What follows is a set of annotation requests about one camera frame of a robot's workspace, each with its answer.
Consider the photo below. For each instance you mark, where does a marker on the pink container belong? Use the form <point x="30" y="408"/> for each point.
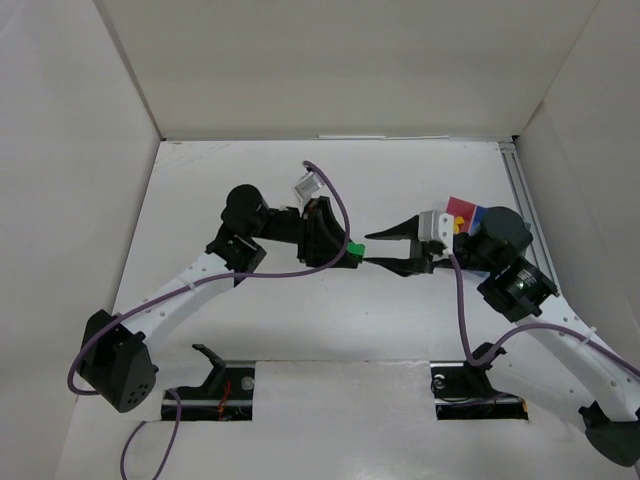
<point x="459" y="207"/>

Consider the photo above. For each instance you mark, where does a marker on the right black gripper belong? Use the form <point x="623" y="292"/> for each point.
<point x="429" y="250"/>

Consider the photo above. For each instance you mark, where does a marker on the aluminium rail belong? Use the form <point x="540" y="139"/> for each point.
<point x="537" y="253"/>

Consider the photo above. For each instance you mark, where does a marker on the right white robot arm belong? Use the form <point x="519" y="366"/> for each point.
<point x="550" y="356"/>

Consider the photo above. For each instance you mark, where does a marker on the green lego brick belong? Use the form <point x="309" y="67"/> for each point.
<point x="356" y="252"/>

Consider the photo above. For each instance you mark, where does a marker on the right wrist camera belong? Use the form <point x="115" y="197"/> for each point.
<point x="437" y="226"/>

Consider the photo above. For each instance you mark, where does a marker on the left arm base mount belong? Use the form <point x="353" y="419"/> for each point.
<point x="206" y="387"/>

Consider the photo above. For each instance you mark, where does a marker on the purple container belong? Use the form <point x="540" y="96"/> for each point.
<point x="478" y="216"/>

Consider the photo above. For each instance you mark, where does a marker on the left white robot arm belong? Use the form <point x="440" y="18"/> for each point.
<point x="117" y="358"/>

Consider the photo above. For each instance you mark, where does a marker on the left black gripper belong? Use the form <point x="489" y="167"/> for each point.
<point x="310" y="240"/>

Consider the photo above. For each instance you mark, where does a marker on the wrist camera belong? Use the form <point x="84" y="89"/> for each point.
<point x="307" y="182"/>
<point x="437" y="226"/>

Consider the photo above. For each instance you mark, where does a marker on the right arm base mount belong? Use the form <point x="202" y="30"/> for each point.
<point x="463" y="392"/>

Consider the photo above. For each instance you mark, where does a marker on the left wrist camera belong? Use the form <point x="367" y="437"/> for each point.
<point x="307" y="182"/>

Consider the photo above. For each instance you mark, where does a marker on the orange small lego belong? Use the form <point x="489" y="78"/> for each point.
<point x="458" y="223"/>

